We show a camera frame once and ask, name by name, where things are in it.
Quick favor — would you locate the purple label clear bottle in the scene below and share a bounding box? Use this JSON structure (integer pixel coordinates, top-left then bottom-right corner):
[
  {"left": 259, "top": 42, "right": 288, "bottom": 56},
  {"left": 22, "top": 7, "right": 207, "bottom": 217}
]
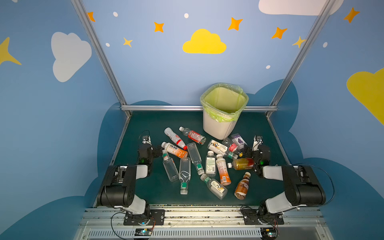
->
[{"left": 231, "top": 133, "right": 247, "bottom": 150}]

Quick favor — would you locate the clear square bottle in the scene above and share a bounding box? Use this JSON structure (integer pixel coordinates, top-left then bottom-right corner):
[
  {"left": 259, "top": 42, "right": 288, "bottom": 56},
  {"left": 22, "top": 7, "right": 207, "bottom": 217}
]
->
[{"left": 162, "top": 150, "right": 179, "bottom": 182}]

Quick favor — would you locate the small bottle red label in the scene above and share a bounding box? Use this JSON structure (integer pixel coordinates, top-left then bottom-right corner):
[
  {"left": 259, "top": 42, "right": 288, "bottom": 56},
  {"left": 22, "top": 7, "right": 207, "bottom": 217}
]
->
[{"left": 222, "top": 138, "right": 243, "bottom": 159}]

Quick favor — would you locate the crushed clear bottle green cap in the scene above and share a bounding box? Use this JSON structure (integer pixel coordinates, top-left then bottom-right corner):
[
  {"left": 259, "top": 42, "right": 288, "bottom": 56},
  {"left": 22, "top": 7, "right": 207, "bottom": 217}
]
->
[{"left": 179, "top": 158, "right": 191, "bottom": 195}]

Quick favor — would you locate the brown coffee bottle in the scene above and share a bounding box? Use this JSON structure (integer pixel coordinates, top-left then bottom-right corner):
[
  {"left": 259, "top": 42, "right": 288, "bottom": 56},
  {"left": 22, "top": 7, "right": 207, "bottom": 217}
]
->
[{"left": 234, "top": 172, "right": 251, "bottom": 200}]

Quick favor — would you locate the clear bottle green white label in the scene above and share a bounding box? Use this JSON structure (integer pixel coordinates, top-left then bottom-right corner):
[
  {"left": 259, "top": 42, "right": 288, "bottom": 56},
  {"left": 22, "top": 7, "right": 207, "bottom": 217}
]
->
[{"left": 205, "top": 151, "right": 217, "bottom": 178}]

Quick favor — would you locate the clear bottle white yellow label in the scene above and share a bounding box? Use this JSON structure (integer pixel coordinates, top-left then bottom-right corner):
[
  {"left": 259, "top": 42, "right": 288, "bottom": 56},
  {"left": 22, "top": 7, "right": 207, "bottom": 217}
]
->
[{"left": 200, "top": 174, "right": 228, "bottom": 200}]

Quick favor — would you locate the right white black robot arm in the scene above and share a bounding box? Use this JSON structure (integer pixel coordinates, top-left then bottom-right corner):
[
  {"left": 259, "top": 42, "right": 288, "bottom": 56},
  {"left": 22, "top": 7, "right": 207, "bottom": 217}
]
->
[{"left": 243, "top": 144, "right": 326, "bottom": 216}]

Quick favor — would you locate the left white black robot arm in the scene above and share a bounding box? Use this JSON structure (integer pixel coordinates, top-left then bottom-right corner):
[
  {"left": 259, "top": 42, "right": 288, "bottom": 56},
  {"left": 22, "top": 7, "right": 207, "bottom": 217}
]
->
[{"left": 97, "top": 143, "right": 162, "bottom": 218}]

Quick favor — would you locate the white waste bin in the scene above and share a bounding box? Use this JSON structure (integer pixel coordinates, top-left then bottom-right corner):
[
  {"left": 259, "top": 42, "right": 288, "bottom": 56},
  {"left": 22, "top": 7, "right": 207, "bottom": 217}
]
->
[{"left": 203, "top": 107, "right": 242, "bottom": 140}]

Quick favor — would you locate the green plastic bin liner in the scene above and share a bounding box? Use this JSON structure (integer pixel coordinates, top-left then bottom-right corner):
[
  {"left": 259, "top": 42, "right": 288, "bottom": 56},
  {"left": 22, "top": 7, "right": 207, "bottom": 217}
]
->
[{"left": 200, "top": 83, "right": 249, "bottom": 123}]

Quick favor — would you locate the yellow red tea bottle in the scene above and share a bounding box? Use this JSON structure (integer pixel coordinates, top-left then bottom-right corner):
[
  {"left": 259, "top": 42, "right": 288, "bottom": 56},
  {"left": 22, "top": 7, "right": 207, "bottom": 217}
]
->
[{"left": 227, "top": 158, "right": 255, "bottom": 170}]

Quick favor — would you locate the white orange label bottle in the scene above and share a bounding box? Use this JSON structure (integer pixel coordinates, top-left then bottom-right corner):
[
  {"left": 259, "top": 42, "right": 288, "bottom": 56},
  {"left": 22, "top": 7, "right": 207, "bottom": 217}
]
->
[{"left": 161, "top": 142, "right": 188, "bottom": 159}]

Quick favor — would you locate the white bottle red cap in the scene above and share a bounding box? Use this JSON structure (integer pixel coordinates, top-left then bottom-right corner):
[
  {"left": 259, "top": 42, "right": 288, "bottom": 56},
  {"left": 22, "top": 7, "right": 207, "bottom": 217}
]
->
[{"left": 164, "top": 127, "right": 187, "bottom": 150}]

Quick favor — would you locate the white orange gradient bottle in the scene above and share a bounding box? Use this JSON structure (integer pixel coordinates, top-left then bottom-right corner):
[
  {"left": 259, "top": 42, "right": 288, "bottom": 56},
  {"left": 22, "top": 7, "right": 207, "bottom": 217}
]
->
[{"left": 216, "top": 154, "right": 232, "bottom": 186}]

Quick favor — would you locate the white label green cap bottle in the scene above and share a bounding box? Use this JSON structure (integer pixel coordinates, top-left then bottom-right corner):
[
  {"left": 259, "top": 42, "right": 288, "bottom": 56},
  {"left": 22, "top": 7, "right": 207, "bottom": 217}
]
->
[{"left": 208, "top": 140, "right": 238, "bottom": 160}]

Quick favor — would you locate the clear bottle red label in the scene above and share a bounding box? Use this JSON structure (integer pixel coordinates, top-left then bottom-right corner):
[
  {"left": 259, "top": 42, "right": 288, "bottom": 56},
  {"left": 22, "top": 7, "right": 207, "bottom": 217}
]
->
[{"left": 179, "top": 127, "right": 206, "bottom": 145}]

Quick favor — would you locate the right controller board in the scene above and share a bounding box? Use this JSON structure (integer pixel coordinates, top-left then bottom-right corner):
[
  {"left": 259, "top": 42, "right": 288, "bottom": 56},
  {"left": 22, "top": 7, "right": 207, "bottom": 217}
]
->
[{"left": 261, "top": 228, "right": 277, "bottom": 238}]

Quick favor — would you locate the controller board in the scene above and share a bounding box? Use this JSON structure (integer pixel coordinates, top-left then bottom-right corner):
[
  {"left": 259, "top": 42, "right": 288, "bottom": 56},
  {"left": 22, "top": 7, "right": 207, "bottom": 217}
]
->
[
  {"left": 261, "top": 228, "right": 277, "bottom": 238},
  {"left": 135, "top": 229, "right": 153, "bottom": 238}
]

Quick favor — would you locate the left controller board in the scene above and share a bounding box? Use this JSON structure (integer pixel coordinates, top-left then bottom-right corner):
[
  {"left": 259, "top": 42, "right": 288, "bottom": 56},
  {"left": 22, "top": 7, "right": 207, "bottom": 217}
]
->
[{"left": 135, "top": 229, "right": 153, "bottom": 238}]

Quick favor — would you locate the horizontal aluminium frame bar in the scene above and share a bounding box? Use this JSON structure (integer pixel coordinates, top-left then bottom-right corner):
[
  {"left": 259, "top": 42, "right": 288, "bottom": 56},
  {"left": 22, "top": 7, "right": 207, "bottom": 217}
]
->
[{"left": 121, "top": 105, "right": 278, "bottom": 112}]

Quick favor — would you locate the right aluminium frame post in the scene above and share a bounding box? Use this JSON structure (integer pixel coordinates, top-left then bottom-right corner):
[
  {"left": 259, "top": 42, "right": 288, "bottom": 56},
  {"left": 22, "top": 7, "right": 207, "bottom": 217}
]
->
[{"left": 266, "top": 0, "right": 337, "bottom": 119}]

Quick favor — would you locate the aluminium frame post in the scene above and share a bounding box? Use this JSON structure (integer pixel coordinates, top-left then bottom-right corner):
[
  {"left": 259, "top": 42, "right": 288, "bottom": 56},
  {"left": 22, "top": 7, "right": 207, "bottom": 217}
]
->
[
  {"left": 266, "top": 0, "right": 337, "bottom": 119},
  {"left": 71, "top": 0, "right": 127, "bottom": 107}
]

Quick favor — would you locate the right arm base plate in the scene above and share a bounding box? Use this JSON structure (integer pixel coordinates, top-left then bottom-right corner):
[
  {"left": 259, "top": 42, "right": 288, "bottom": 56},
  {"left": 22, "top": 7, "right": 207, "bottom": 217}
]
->
[{"left": 240, "top": 206, "right": 284, "bottom": 226}]

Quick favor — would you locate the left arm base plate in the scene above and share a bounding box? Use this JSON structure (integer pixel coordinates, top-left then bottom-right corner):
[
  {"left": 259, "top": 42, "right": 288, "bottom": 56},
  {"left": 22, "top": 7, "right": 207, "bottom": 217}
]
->
[{"left": 123, "top": 209, "right": 165, "bottom": 227}]

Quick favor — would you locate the left aluminium frame post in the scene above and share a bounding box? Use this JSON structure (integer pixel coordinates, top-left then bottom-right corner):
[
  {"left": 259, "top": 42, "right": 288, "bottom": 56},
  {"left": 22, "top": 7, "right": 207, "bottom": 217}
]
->
[{"left": 71, "top": 0, "right": 127, "bottom": 107}]

